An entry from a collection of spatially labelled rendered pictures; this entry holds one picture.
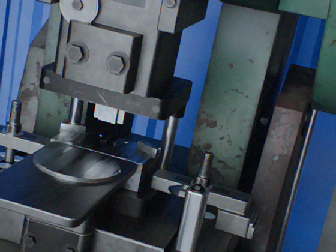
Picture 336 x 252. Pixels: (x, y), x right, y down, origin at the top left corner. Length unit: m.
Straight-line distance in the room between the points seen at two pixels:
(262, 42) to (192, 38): 1.02
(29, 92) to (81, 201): 0.56
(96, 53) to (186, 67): 1.27
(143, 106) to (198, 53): 1.22
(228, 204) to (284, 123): 0.28
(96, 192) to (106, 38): 0.21
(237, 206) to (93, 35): 0.33
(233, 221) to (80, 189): 0.26
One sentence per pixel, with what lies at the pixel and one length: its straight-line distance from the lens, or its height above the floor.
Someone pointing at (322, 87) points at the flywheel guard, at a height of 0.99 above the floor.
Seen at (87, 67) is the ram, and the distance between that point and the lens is 1.06.
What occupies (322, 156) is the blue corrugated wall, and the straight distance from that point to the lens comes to 2.31.
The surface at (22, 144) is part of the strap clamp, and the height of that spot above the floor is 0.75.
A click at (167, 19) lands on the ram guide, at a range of 1.02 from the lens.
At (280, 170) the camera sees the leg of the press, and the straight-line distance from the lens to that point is 1.39.
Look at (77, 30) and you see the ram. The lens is 1.06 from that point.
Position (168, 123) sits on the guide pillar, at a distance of 1.22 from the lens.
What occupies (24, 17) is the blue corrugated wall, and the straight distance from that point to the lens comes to 2.44.
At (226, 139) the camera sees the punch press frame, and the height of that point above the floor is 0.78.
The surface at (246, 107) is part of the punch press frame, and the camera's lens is 1.31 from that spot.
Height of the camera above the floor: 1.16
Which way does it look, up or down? 19 degrees down
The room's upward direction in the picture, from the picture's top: 11 degrees clockwise
